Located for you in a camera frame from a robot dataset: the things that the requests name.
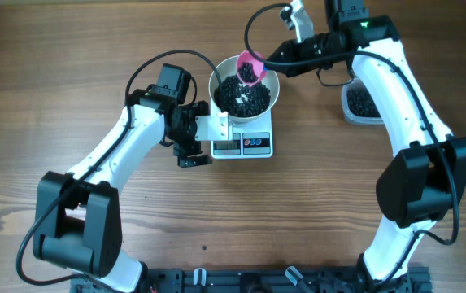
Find pink scoop with blue handle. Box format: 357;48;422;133
236;50;267;86

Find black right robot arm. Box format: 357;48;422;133
264;1;466;292

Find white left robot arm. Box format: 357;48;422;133
28;63;211;292

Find black beans in bowl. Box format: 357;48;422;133
213;75;271;118

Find white bowl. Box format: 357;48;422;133
208;55;280;123

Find white digital kitchen scale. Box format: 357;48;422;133
211;111;273;160

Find clear plastic container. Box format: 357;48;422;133
341;78;384;126

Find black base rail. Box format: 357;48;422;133
69;265;433;293

